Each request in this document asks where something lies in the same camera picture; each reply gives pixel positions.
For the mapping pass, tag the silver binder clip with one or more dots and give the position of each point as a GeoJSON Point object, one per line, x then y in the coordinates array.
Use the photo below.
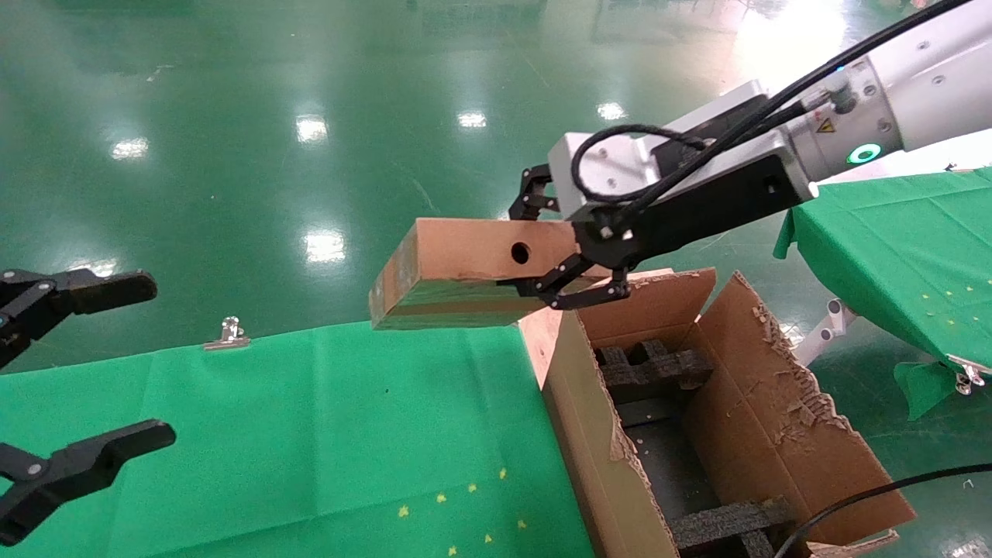
{"type": "Point", "coordinates": [967, 376]}
{"type": "Point", "coordinates": [229, 341]}
{"type": "Point", "coordinates": [959, 168]}

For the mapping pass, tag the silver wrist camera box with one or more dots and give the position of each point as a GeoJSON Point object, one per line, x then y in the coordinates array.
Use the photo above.
{"type": "Point", "coordinates": [612, 167]}

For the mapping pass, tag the large open cardboard carton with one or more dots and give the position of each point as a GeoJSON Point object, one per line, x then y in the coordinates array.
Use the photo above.
{"type": "Point", "coordinates": [783, 434]}

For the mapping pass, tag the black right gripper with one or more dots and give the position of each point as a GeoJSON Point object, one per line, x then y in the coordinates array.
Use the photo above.
{"type": "Point", "coordinates": [697, 209]}

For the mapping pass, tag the large green tablecloth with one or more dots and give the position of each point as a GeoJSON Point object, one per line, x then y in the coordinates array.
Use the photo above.
{"type": "Point", "coordinates": [310, 434]}

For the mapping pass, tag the green tablecloth with hanging corner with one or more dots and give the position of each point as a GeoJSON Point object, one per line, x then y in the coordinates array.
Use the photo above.
{"type": "Point", "coordinates": [891, 248]}

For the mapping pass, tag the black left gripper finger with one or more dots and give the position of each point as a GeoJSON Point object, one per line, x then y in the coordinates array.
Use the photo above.
{"type": "Point", "coordinates": [77, 469]}
{"type": "Point", "coordinates": [101, 291]}

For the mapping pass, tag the black foam insert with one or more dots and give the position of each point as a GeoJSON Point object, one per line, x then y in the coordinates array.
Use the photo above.
{"type": "Point", "coordinates": [721, 523]}
{"type": "Point", "coordinates": [651, 372]}

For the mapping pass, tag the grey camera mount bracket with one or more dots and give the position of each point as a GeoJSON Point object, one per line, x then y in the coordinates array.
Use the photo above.
{"type": "Point", "coordinates": [744, 147]}

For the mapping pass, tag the white table leg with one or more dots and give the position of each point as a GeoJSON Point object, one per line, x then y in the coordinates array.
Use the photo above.
{"type": "Point", "coordinates": [833, 314]}

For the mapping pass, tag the small brown cardboard box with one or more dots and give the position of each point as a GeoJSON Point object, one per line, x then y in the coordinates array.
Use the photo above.
{"type": "Point", "coordinates": [465, 248]}

